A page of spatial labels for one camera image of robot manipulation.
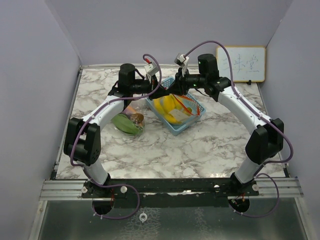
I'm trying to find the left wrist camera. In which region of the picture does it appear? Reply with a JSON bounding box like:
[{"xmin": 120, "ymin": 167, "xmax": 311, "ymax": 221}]
[{"xmin": 144, "ymin": 62, "xmax": 160, "ymax": 82}]

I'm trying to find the clear zip bag red zipper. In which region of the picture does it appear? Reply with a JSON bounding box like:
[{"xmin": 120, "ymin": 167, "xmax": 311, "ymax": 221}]
[{"xmin": 152, "ymin": 94, "xmax": 201, "ymax": 125}]

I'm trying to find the aluminium front frame rail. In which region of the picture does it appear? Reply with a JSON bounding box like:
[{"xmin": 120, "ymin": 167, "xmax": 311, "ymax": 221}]
[{"xmin": 40, "ymin": 177, "xmax": 304, "ymax": 201}]

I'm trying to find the green leaf vegetable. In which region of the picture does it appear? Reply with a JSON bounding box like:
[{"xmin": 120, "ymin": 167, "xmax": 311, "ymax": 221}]
[{"xmin": 111, "ymin": 113, "xmax": 145, "ymax": 135}]

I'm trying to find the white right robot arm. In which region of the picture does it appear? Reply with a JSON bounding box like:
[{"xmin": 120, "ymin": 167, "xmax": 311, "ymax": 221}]
[{"xmin": 168, "ymin": 53, "xmax": 284, "ymax": 196}]

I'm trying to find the light blue plastic basket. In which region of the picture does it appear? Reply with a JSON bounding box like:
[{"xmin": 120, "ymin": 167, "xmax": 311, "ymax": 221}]
[{"xmin": 146, "ymin": 93, "xmax": 206, "ymax": 136}]

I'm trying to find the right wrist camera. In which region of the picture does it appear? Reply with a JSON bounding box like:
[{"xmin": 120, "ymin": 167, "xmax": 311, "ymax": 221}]
[{"xmin": 174, "ymin": 53, "xmax": 190, "ymax": 76}]

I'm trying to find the yellow banana bunch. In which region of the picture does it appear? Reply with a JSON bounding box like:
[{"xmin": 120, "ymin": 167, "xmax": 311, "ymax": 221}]
[{"xmin": 153, "ymin": 94, "xmax": 189, "ymax": 125}]

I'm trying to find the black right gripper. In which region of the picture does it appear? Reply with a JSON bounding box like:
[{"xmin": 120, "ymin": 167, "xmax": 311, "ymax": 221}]
[{"xmin": 165, "ymin": 67, "xmax": 206, "ymax": 97}]

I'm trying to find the dark purple eggplant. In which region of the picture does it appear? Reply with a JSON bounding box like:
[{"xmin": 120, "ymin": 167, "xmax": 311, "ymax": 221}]
[{"xmin": 122, "ymin": 107, "xmax": 137, "ymax": 119}]

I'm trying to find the brown kiwi fruit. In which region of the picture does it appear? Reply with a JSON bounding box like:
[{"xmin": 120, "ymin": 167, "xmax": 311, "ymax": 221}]
[{"xmin": 130, "ymin": 112, "xmax": 144, "ymax": 125}]

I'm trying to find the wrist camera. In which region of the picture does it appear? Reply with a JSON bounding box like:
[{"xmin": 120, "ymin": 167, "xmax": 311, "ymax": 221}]
[
  {"xmin": 144, "ymin": 62, "xmax": 160, "ymax": 82},
  {"xmin": 174, "ymin": 53, "xmax": 190, "ymax": 76}
]

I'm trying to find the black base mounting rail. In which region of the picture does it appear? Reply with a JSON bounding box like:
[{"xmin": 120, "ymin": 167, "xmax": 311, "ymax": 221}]
[{"xmin": 81, "ymin": 178, "xmax": 259, "ymax": 209}]

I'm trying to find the small whiteboard wooden frame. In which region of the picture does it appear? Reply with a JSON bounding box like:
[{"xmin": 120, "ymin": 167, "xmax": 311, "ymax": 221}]
[{"xmin": 216, "ymin": 46, "xmax": 266, "ymax": 83}]

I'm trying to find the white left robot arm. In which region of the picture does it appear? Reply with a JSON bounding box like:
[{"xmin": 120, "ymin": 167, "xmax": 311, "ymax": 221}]
[{"xmin": 63, "ymin": 61, "xmax": 166, "ymax": 198}]

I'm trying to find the orange papaya slice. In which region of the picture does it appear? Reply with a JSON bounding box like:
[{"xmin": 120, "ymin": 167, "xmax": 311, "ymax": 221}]
[{"xmin": 123, "ymin": 105, "xmax": 136, "ymax": 114}]

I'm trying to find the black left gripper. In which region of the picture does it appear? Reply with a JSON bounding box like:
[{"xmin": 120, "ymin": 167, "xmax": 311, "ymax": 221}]
[{"xmin": 130, "ymin": 73, "xmax": 168, "ymax": 101}]

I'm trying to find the clear zip bag orange zipper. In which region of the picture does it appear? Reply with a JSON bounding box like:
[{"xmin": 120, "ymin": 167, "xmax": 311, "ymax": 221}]
[{"xmin": 111, "ymin": 99, "xmax": 145, "ymax": 136}]

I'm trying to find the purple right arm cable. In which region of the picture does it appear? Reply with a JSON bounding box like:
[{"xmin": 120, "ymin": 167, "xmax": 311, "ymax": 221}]
[{"xmin": 183, "ymin": 40, "xmax": 295, "ymax": 218}]

